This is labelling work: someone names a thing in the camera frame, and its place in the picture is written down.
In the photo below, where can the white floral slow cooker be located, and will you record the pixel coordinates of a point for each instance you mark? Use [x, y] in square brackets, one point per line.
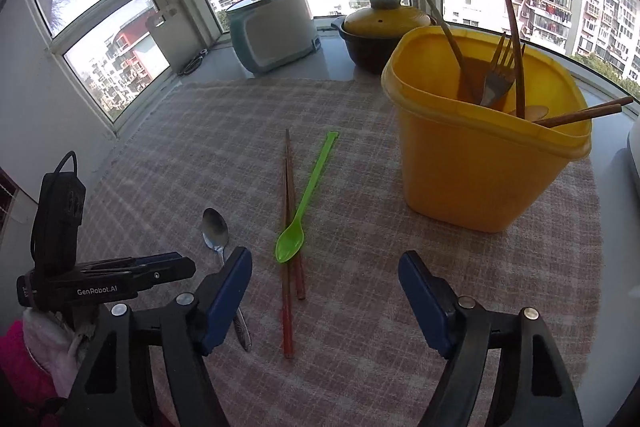
[634, 157]

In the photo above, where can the pink checked cloth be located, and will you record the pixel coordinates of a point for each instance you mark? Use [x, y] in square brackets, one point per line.
[350, 332]

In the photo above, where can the red-tipped wooden chopstick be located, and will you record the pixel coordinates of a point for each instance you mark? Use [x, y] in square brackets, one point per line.
[300, 287]
[287, 332]

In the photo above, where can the black clay pot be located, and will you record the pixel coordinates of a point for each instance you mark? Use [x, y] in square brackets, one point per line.
[370, 52]

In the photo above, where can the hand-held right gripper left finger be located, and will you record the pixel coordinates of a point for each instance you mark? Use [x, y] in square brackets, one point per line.
[227, 297]

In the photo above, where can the long dark wooden utensil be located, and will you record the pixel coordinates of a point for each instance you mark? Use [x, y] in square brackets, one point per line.
[512, 22]

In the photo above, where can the white box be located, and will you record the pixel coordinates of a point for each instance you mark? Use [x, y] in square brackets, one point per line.
[167, 42]

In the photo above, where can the brown wooden chopstick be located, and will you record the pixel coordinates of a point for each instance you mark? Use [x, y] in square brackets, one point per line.
[600, 107]
[580, 118]

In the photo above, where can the metal spoon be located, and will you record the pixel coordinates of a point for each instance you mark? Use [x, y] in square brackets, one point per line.
[215, 227]

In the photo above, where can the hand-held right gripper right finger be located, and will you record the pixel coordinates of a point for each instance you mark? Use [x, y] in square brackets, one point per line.
[425, 302]

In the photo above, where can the green plastic spoon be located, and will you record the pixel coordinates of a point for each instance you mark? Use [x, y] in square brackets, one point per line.
[289, 247]

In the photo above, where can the white teal electric cooker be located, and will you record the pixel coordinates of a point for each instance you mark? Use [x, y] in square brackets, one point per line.
[275, 37]

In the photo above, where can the person's left hand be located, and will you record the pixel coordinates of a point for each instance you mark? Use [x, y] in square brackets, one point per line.
[50, 347]

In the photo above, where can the yellow plastic container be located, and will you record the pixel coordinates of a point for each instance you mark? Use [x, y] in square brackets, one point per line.
[475, 177]

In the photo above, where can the wooden spoon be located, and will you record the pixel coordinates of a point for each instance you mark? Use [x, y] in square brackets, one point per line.
[535, 112]

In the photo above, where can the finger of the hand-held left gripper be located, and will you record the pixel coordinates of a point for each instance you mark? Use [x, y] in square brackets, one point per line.
[165, 274]
[145, 260]

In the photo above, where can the metal fork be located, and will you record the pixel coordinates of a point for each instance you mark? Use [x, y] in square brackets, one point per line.
[495, 82]

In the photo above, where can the yellow pot lid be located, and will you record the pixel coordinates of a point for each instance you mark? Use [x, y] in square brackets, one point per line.
[390, 19]

